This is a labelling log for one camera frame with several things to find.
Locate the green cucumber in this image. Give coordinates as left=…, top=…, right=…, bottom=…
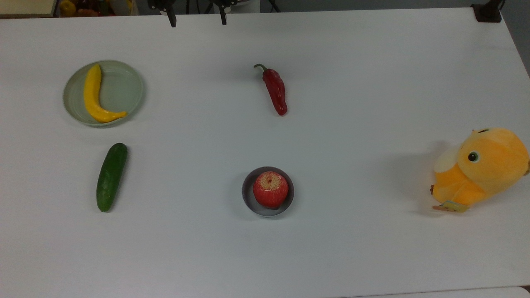
left=96, top=143, right=128, bottom=213

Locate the beige wooden board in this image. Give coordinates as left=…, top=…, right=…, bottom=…
left=0, top=0, right=58, bottom=18

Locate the dark robot gripper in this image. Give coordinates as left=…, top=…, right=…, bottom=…
left=148, top=0, right=240, bottom=28

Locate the red apple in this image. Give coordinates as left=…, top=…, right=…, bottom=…
left=253, top=171, right=289, bottom=209

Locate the pale green plate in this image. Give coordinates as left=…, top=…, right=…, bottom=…
left=63, top=60, right=145, bottom=127

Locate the clear box of toy fruit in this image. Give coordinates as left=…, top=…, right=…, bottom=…
left=56, top=0, right=139, bottom=17

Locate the white folding table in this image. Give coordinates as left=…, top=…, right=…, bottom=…
left=340, top=286, right=530, bottom=298

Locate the red chili pepper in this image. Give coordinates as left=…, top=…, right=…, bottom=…
left=254, top=63, right=288, bottom=116

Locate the yellow toy banana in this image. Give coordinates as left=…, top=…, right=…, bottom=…
left=83, top=63, right=128, bottom=123

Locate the orange plush toy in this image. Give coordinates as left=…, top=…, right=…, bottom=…
left=430, top=127, right=530, bottom=214

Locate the small grey bowl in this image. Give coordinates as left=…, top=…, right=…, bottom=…
left=242, top=166, right=295, bottom=217

